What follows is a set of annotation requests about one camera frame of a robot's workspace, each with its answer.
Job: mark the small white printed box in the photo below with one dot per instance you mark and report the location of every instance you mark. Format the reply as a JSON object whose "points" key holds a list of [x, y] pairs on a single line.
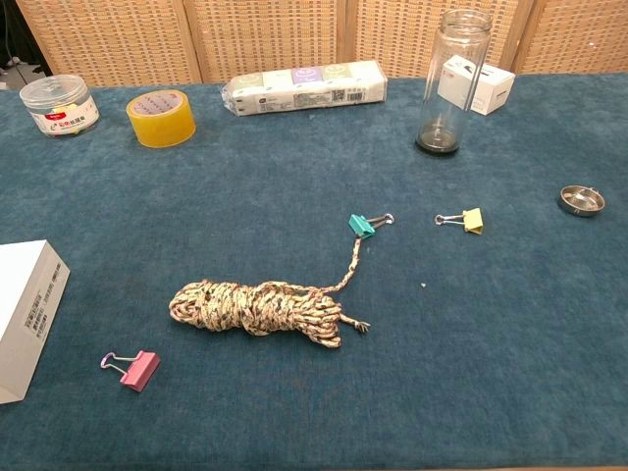
{"points": [[495, 88]]}

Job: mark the clear plastic clip jar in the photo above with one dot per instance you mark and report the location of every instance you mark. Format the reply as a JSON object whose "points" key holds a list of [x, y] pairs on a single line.
{"points": [[59, 110]]}

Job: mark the woven folding screen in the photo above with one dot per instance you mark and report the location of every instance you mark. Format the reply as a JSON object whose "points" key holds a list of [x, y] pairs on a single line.
{"points": [[265, 39]]}

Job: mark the blue table cloth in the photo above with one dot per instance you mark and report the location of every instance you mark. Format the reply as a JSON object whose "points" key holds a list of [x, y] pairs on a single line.
{"points": [[294, 196]]}

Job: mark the metal mesh strainer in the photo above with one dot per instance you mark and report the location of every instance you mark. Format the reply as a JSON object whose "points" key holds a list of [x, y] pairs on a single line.
{"points": [[581, 200]]}

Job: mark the wrapped tissue pack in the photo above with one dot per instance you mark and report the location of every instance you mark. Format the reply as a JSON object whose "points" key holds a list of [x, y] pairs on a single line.
{"points": [[304, 90]]}

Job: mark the yellow binder clip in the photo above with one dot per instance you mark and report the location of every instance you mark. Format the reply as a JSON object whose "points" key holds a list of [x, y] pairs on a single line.
{"points": [[473, 220]]}

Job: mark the teal binder clip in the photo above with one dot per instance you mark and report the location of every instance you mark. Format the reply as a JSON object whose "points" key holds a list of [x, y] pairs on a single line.
{"points": [[360, 225]]}

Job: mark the large white cardboard box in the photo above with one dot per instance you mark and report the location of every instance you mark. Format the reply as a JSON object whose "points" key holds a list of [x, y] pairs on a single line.
{"points": [[24, 304]]}

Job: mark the yellow packing tape roll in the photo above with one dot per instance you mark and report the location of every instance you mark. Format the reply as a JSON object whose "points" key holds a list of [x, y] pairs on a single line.
{"points": [[162, 125]]}

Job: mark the clear glass jar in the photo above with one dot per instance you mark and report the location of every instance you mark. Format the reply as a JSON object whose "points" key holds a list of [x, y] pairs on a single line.
{"points": [[449, 98]]}

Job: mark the pink binder clip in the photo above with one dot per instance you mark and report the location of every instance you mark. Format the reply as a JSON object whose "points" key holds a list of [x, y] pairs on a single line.
{"points": [[140, 370]]}

